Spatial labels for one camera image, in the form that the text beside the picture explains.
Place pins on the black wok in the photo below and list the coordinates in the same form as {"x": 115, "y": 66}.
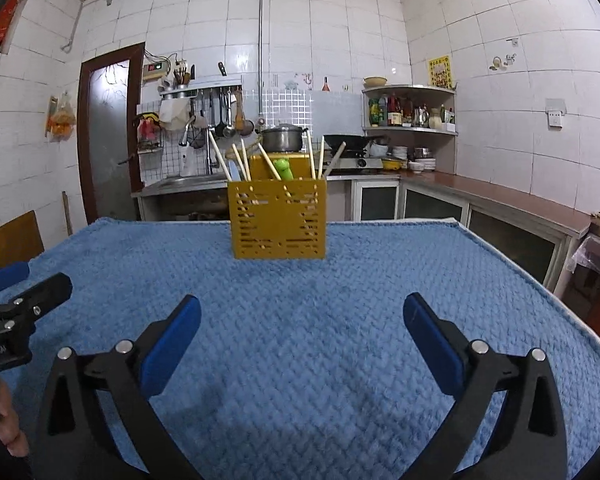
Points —
{"x": 353, "y": 142}

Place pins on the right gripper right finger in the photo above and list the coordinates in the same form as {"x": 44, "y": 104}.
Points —
{"x": 528, "y": 440}

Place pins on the green frog handle knife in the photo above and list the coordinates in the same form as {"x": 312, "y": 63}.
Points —
{"x": 283, "y": 168}

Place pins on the steel cooking pot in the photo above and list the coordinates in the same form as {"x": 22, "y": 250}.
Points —
{"x": 282, "y": 138}

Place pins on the corner shelf unit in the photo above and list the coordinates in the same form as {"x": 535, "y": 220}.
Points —
{"x": 417, "y": 116}

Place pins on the wooden chopstick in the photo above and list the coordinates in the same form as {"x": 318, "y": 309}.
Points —
{"x": 245, "y": 160}
{"x": 321, "y": 159}
{"x": 335, "y": 159}
{"x": 240, "y": 163}
{"x": 219, "y": 156}
{"x": 311, "y": 155}
{"x": 269, "y": 162}

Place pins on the left hand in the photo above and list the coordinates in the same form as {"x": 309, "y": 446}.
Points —
{"x": 11, "y": 436}

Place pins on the wooden chair back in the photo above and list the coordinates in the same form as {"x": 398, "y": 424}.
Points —
{"x": 20, "y": 240}

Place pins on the wooden chopstick in holder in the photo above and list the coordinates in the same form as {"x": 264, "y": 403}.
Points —
{"x": 335, "y": 159}

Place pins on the sink faucet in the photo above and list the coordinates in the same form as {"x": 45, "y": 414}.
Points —
{"x": 194, "y": 151}

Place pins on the gas stove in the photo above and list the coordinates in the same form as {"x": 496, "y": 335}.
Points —
{"x": 351, "y": 161}

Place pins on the wall power socket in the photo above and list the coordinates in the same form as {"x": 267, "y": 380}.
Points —
{"x": 555, "y": 110}

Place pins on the brown framed door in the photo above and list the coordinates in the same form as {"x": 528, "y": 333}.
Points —
{"x": 106, "y": 137}

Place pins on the hanging utensil rack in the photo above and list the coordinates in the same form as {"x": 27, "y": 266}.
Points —
{"x": 212, "y": 104}

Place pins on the kitchen counter cabinets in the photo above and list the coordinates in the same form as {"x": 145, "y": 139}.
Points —
{"x": 537, "y": 234}

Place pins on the yellow perforated utensil holder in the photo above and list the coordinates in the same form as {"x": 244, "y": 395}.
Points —
{"x": 272, "y": 219}

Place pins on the steel kitchen sink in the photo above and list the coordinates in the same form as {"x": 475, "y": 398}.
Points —
{"x": 192, "y": 181}

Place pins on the yellow wall poster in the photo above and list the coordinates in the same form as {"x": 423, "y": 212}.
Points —
{"x": 440, "y": 73}

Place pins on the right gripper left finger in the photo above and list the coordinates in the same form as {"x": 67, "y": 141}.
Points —
{"x": 73, "y": 439}

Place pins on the wooden chopstick beside gripper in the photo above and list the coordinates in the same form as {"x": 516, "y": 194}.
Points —
{"x": 240, "y": 163}

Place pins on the blue textured table mat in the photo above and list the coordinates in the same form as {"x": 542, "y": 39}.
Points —
{"x": 303, "y": 369}

